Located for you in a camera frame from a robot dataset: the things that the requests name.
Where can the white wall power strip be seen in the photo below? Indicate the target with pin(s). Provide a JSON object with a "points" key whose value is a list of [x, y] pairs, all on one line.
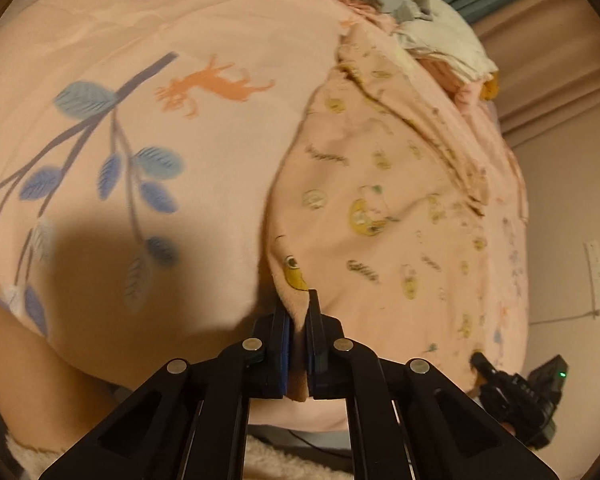
{"points": [[592, 252]]}

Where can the pink folded garment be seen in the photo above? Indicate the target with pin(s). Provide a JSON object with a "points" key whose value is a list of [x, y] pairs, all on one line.
{"points": [[464, 89]]}

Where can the white goose plush toy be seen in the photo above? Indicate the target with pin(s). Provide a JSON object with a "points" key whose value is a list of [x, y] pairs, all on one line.
{"points": [[447, 36]]}

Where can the peach cartoon print garment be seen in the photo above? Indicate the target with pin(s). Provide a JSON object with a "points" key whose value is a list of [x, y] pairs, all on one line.
{"points": [[408, 216]]}

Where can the pink printed duvet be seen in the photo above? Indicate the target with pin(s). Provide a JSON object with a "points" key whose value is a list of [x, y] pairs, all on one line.
{"points": [[139, 144]]}

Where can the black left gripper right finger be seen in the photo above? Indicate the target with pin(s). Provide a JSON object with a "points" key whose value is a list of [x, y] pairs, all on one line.
{"points": [[408, 420]]}

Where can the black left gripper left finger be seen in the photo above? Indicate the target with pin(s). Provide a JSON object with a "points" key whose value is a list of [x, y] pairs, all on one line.
{"points": [[187, 421]]}

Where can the pink beige curtain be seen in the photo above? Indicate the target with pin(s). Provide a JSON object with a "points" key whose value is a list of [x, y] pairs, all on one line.
{"points": [[548, 54]]}

